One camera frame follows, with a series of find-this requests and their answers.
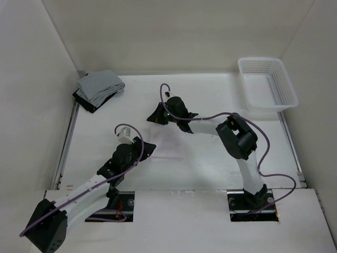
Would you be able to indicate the white plastic basket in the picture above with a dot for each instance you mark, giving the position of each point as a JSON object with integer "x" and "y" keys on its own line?
{"x": 266, "y": 85}

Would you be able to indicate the white tank top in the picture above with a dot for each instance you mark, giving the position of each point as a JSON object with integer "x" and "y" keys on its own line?
{"x": 168, "y": 143}

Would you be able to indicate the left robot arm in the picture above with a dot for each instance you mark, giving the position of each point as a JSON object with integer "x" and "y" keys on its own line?
{"x": 97, "y": 199}

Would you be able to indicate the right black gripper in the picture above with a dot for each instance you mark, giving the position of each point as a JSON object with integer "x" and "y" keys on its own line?
{"x": 157, "y": 116}

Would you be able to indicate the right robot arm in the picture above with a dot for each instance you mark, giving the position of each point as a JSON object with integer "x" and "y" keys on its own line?
{"x": 239, "y": 140}

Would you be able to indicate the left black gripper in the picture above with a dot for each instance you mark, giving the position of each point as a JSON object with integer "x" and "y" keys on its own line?
{"x": 148, "y": 149}

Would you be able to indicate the folded black tank top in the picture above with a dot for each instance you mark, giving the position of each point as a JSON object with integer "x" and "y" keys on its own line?
{"x": 88, "y": 106}

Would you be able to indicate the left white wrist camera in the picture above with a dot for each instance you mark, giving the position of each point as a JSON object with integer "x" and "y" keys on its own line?
{"x": 124, "y": 136}

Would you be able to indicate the folded grey tank top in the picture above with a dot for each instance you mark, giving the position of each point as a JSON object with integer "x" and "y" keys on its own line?
{"x": 96, "y": 87}

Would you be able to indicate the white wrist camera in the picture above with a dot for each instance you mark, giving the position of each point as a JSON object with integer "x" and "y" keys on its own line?
{"x": 168, "y": 94}
{"x": 124, "y": 136}

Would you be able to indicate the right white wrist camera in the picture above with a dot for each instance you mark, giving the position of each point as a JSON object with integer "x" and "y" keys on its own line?
{"x": 168, "y": 94}

